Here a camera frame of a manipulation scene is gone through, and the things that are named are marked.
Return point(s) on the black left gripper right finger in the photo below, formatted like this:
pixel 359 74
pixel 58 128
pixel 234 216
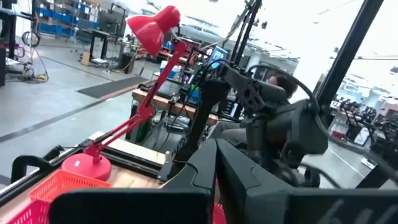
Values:
pixel 236 180

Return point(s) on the shelving with blue bins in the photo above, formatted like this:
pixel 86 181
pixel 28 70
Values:
pixel 59 18

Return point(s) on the cardboard box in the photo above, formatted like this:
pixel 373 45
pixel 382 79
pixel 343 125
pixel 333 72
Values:
pixel 85 58

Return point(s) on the black bin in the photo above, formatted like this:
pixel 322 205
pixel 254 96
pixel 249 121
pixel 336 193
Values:
pixel 127 62

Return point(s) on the wooden workbench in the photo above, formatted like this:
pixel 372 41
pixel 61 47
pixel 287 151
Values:
pixel 174 105

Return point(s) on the black floor mat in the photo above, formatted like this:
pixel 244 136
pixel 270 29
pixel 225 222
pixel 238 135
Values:
pixel 112 87

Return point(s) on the black desk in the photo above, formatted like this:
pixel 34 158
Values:
pixel 102 34

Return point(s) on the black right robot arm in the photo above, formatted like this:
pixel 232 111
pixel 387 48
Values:
pixel 205 118

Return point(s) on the red desk lamp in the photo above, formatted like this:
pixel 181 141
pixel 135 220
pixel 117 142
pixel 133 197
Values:
pixel 149 31

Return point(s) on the pink plastic basket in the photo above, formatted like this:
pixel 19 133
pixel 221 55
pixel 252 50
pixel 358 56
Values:
pixel 28 214

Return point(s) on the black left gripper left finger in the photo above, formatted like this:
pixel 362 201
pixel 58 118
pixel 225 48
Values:
pixel 202 174

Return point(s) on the person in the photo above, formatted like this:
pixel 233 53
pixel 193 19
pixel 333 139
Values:
pixel 284 85

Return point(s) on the orange plastic basket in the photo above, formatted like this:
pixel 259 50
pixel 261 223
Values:
pixel 68 185

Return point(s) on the monitor with blue screen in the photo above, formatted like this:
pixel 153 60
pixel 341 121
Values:
pixel 217 55

